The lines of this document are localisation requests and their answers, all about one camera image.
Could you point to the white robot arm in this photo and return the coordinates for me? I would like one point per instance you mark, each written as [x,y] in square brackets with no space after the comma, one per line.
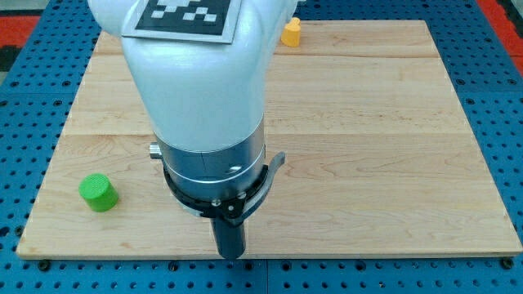
[200,67]

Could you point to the wooden board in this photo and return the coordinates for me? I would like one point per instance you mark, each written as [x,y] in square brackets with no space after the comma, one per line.
[381,161]

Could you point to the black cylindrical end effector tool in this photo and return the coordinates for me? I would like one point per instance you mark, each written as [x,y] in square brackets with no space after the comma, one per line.
[229,238]

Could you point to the black white fiducial marker tag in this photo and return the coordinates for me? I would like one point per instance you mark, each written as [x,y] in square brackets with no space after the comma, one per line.
[184,20]

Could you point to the green cylinder block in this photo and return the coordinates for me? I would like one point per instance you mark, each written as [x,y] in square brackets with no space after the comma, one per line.
[98,192]

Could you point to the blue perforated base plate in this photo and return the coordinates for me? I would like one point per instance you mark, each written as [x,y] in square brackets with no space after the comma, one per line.
[40,88]

